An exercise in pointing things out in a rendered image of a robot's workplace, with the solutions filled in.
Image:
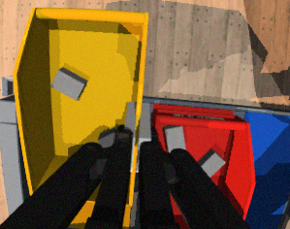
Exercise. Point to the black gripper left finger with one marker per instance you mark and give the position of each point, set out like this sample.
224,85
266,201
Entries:
56,203

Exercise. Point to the red bin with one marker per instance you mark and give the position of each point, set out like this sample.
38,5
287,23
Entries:
203,131

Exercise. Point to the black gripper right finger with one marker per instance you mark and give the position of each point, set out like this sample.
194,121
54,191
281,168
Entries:
199,200

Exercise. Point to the yellow bin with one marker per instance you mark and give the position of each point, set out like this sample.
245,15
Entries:
52,126

